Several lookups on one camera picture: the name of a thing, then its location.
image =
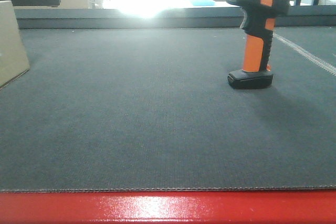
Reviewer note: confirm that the blue tray on table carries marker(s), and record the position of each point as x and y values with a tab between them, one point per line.
202	2

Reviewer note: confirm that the orange black barcode scanner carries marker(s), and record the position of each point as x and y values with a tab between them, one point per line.
258	24

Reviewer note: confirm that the red metal conveyor frame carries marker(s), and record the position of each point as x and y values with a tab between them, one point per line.
279	206

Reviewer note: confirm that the cardboard package box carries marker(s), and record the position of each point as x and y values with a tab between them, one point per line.
14	61

